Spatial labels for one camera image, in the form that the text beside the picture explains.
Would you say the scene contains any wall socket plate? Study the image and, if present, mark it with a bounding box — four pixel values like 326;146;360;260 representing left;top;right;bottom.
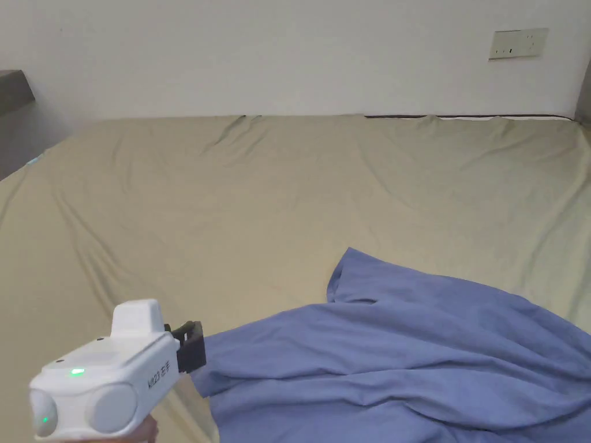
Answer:
488;27;550;62

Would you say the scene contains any grey padded headboard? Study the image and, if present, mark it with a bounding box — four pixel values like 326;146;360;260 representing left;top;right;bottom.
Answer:
0;70;77;182

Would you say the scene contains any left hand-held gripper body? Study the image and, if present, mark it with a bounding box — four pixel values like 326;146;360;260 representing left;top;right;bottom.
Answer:
29;299;207;440

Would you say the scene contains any person's left hand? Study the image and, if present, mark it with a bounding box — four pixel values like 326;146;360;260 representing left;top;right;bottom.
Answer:
121;416;160;443

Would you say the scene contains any blue garment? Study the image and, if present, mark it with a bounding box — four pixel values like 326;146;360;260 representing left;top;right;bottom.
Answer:
190;247;591;443

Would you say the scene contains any bed with beige sheet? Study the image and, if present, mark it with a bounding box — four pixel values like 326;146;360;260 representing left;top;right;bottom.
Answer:
0;112;591;443

